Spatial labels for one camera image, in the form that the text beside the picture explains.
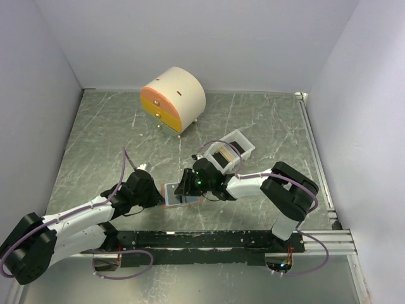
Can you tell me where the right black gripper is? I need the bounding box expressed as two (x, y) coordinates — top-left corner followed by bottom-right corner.
(174, 168), (213, 196)

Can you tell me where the pink leather card holder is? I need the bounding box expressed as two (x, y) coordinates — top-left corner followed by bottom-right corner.
(161, 182), (203, 208)

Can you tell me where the white plastic card bin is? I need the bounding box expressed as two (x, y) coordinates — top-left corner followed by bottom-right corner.
(203, 129), (256, 174)

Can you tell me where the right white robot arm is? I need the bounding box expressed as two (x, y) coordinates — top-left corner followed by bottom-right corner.
(174, 158), (319, 252)

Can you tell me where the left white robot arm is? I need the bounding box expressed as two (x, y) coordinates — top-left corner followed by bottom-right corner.
(1, 169), (163, 285)

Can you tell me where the stack of cards in bin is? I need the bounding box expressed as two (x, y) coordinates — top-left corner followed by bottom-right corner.
(213, 145), (240, 168)

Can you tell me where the cream round drawer cabinet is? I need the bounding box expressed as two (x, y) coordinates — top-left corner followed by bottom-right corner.
(140, 66), (206, 137)

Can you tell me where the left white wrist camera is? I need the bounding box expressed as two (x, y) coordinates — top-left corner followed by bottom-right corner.
(137, 162), (152, 173)

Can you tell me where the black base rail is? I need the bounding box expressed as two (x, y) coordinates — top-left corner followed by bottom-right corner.
(78, 229), (306, 269)

